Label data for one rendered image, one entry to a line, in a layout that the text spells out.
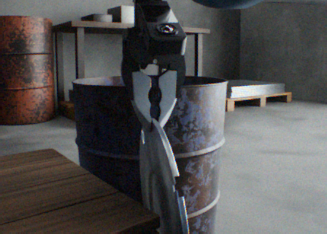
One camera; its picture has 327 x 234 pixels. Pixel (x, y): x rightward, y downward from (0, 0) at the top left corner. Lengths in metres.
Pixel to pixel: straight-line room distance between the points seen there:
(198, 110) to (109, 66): 3.05
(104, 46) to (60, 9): 0.64
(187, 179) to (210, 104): 0.18
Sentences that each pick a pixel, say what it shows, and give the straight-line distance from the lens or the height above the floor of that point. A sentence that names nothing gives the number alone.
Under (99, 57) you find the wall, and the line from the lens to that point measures 3.67.
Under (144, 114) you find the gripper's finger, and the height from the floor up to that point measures 0.46.
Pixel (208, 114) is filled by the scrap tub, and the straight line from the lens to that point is 0.75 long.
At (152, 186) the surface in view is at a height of 0.32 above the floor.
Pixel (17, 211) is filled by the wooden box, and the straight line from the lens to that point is 0.45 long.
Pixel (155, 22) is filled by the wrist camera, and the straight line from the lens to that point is 0.40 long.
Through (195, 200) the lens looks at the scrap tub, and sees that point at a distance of 0.80.
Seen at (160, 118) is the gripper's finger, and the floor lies 0.45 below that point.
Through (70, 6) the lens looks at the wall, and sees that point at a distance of 3.58.
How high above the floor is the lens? 0.54
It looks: 9 degrees down
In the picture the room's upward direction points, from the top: straight up
